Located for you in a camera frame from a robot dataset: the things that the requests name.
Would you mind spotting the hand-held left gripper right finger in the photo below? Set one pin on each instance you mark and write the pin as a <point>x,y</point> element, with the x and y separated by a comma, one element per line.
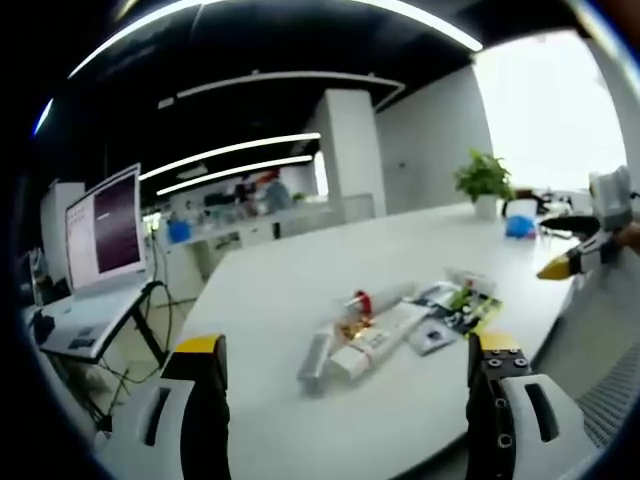
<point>525,415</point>

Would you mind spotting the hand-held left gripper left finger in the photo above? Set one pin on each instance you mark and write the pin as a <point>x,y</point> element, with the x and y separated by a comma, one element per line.
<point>165,415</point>

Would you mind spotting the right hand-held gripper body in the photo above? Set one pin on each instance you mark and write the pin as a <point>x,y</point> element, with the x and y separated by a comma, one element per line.
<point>612,195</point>

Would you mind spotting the clear skincare packet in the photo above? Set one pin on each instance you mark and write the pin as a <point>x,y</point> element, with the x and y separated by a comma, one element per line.
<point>472,280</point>

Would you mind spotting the green yellow skincare packet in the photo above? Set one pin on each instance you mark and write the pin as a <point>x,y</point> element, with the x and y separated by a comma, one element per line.
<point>477,312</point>

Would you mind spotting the grey skincare sachet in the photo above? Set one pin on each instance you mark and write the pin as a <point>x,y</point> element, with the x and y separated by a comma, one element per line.
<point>432,296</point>

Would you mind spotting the long white skincare box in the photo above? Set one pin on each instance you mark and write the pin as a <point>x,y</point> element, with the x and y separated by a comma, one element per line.
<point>395,332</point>

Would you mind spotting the silver skincare tube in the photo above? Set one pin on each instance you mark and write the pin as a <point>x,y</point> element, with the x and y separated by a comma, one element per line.
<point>316,362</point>

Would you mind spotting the white skincare tube red cap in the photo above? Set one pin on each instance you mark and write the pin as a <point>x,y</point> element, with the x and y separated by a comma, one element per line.
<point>382,296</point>

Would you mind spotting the blue storage box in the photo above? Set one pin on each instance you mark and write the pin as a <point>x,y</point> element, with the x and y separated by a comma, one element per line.
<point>178,231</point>

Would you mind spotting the blue plastic bag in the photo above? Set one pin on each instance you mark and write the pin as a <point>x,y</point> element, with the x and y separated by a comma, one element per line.
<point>520,227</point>

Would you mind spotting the white container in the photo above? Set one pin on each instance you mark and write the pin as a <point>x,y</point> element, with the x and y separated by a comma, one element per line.
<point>521,207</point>

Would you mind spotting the black folding stand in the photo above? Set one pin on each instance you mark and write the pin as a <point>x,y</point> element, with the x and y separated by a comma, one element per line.
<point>145,325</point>

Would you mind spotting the green potted plant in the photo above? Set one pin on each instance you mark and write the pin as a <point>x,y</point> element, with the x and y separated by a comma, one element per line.
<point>485,182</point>

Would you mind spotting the white laptop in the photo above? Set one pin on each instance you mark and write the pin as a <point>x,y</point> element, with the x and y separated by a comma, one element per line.
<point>82,325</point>

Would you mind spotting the computer monitor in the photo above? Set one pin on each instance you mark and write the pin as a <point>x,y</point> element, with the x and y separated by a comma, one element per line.
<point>107,230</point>

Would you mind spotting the white counter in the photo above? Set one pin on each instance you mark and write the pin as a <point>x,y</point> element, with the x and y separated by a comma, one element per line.
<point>250,225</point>

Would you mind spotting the ceiling light strip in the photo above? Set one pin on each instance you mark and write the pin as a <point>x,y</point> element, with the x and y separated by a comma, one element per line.
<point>235,172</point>
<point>230,152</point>
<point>280,10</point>
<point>280,82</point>

